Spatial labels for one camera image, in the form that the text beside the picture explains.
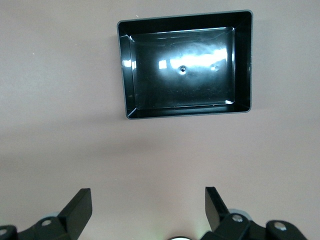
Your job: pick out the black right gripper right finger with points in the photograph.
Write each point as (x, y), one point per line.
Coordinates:
(225, 225)

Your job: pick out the black plastic box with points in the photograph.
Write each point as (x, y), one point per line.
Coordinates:
(182, 87)

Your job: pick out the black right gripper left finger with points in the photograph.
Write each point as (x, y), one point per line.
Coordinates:
(72, 220)

